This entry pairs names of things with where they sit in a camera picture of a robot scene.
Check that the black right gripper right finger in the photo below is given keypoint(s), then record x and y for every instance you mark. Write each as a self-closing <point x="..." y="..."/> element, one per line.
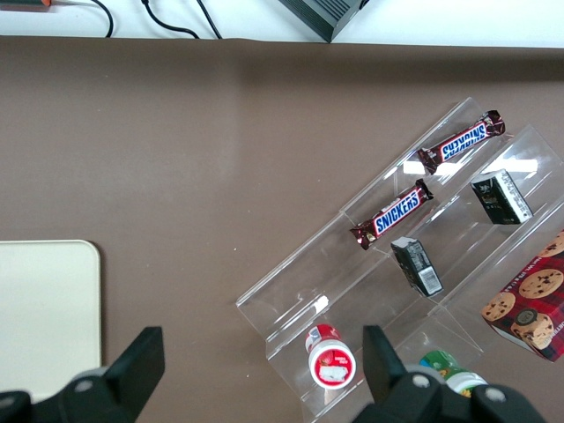
<point x="383" y="370"/>

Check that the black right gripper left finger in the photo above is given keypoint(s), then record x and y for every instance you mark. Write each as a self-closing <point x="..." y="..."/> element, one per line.
<point x="132" y="365"/>

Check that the cream rectangular tray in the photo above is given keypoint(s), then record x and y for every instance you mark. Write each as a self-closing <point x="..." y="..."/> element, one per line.
<point x="44" y="299"/>

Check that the red lidded yogurt cup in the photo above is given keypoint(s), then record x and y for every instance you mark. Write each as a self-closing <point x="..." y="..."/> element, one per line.
<point x="330" y="365"/>

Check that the green lidded yogurt cup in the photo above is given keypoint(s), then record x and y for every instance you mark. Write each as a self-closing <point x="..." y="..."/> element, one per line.
<point x="445" y="363"/>

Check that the clear acrylic stepped display stand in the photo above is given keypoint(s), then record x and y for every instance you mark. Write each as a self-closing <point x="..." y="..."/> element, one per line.
<point x="352" y="291"/>

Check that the small black carton box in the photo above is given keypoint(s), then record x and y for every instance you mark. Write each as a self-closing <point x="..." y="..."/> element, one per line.
<point x="416" y="264"/>
<point x="498" y="196"/>

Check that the Snickers chocolate bar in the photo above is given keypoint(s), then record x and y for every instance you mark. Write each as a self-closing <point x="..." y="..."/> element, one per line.
<point x="394" y="216"/>
<point x="462" y="142"/>

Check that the red chocolate chip cookie box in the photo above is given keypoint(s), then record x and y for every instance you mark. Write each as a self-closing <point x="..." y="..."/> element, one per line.
<point x="533" y="304"/>

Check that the brown table mat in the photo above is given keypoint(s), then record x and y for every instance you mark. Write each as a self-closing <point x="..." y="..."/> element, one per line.
<point x="176" y="154"/>

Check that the dark grey ribbed device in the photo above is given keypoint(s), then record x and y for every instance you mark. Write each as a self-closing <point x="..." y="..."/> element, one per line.
<point x="326" y="15"/>

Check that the orange and grey tool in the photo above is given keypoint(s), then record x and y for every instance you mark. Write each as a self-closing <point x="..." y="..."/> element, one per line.
<point x="26" y="2"/>

